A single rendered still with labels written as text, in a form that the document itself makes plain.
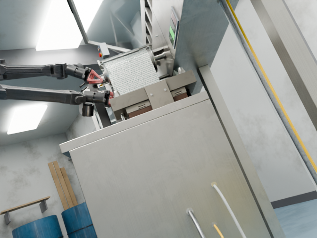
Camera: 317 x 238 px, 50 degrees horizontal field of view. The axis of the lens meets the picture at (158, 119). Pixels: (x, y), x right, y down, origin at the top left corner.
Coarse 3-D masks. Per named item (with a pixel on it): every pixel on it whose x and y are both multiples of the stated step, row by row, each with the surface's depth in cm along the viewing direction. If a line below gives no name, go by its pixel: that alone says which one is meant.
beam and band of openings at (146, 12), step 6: (144, 0) 190; (150, 0) 180; (144, 6) 195; (150, 6) 179; (144, 12) 202; (150, 12) 195; (144, 18) 209; (150, 18) 194; (144, 24) 217; (150, 24) 210; (144, 30) 225; (150, 30) 209; (144, 36) 235; (150, 36) 225; (144, 42) 245; (150, 42) 224
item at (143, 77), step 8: (152, 64) 177; (136, 72) 176; (144, 72) 176; (152, 72) 176; (112, 80) 175; (120, 80) 175; (128, 80) 175; (136, 80) 175; (144, 80) 175; (152, 80) 175; (120, 88) 174; (128, 88) 174; (136, 88) 174
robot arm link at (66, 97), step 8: (0, 88) 146; (8, 88) 146; (16, 88) 148; (24, 88) 151; (32, 88) 154; (40, 88) 158; (0, 96) 142; (8, 96) 147; (16, 96) 149; (24, 96) 151; (32, 96) 153; (40, 96) 155; (48, 96) 158; (56, 96) 160; (64, 96) 162; (72, 96) 164; (72, 104) 165
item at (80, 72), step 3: (78, 69) 182; (81, 69) 182; (84, 69) 183; (87, 69) 180; (78, 72) 182; (81, 72) 182; (84, 72) 179; (75, 75) 182; (78, 75) 182; (81, 75) 182; (84, 75) 179; (87, 75) 183; (81, 78) 183; (84, 78) 181
